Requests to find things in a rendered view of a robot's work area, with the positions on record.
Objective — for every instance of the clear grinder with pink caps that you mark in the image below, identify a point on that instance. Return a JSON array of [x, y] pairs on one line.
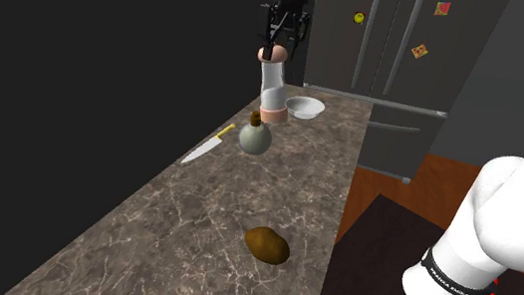
[[272, 92]]

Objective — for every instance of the round grey bottle with cork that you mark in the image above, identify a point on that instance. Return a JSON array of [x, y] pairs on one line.
[[255, 139]]

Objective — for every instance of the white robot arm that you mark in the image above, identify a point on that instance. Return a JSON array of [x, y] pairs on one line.
[[509, 218]]

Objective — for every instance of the brown potato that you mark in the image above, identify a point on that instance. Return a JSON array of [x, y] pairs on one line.
[[267, 246]]

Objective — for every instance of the white bowl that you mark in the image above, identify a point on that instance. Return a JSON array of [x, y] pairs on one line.
[[305, 107]]

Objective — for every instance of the grey fridge with magnets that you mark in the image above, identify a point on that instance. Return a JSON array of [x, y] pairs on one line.
[[395, 69]]

